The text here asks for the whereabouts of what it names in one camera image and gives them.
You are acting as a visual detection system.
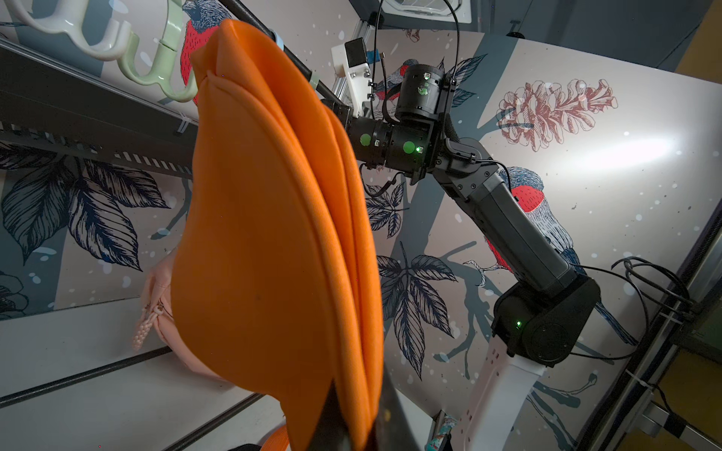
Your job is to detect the white hook left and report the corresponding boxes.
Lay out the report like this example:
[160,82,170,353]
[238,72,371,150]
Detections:
[5,0,132,61]

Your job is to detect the dark orange bag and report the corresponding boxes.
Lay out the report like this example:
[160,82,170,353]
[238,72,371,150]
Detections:
[261,425,291,451]

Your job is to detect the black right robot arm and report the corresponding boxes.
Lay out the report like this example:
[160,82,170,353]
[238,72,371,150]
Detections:
[333,64,601,450]

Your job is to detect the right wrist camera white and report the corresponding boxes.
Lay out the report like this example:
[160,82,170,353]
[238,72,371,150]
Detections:
[331,38,373,118]

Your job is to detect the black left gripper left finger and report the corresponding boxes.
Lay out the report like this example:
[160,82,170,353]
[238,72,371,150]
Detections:
[306,388,353,451]

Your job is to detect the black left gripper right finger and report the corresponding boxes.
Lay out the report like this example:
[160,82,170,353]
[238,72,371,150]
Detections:
[374,377,429,451]

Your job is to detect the light green hook left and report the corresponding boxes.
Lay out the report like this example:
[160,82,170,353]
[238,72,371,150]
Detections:
[118,0,197,103]

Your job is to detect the orange crossbody bag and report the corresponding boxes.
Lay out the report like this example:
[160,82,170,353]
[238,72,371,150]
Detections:
[170,20,384,450]

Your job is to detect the pink waist bag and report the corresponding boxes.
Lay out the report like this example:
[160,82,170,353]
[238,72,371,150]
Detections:
[132,249,225,381]

